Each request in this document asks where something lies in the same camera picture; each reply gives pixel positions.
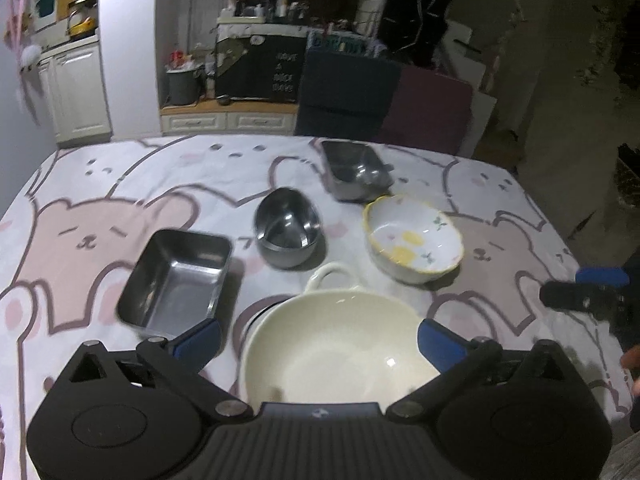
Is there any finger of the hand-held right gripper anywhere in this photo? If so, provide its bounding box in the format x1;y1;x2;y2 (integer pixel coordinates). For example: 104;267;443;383
540;281;640;346
575;266;630;287

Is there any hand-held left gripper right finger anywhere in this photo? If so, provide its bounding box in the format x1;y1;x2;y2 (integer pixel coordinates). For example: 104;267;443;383
385;319;583;423

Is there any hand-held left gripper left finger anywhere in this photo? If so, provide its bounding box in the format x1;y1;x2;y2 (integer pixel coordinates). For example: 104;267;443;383
52;319;253;423

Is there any steel rectangular container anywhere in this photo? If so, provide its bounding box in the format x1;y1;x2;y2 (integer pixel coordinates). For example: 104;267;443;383
319;139;395;205
115;228;235;339

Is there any cream bowl with handles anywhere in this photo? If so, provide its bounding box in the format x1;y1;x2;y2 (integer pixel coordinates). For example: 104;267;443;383
240;262;442;407

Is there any yellow-rimmed floral bowl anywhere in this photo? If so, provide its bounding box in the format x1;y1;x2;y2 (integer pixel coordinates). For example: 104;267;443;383
362;194;465;284

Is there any person's right hand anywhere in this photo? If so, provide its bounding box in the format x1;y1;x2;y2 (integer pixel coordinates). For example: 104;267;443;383
620;344;640;396

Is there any dark round steel bowl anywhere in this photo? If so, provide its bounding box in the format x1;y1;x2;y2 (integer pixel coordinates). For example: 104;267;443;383
253;187;325;270

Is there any bear printed tablecloth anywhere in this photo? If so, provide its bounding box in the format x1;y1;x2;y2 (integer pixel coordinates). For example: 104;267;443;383
0;134;640;480

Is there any low cabinet with wooden top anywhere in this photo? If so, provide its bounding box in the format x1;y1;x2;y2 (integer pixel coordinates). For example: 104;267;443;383
159;97;300;136

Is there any purple chair cushion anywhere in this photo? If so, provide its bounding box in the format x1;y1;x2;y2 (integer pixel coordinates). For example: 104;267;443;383
379;67;475;156

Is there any grey trash bin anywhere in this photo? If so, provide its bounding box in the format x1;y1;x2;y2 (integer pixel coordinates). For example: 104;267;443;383
165;66;204;106

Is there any navy chair cushion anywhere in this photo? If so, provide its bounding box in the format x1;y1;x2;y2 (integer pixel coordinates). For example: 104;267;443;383
294;48;402;141

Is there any white tall cabinet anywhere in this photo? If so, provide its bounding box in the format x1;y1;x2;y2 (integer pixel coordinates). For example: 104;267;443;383
37;41;114;144

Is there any black cloth with white lettering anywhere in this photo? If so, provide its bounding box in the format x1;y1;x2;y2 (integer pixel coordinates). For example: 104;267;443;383
214;34;307;101

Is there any colourful lettered sign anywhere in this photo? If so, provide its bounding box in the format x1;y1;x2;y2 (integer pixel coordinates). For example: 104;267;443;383
307;29;366;56

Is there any white pompom with pink ribbon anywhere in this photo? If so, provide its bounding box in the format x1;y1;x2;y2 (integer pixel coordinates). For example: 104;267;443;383
4;0;45;111

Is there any yellow pot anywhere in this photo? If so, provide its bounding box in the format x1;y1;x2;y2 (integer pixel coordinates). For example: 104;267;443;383
68;15;96;39

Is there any white shelf rack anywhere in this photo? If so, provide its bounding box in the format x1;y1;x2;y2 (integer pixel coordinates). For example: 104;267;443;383
217;0;274;24

